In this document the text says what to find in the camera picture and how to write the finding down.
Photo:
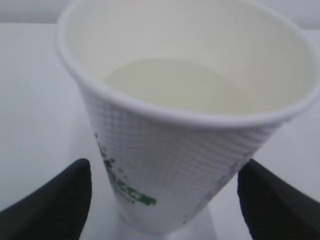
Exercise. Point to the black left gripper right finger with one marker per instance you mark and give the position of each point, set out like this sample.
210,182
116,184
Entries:
274,210

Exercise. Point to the white paper cup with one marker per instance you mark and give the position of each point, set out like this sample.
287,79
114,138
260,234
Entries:
165,165

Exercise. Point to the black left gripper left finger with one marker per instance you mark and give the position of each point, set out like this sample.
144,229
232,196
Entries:
58,210

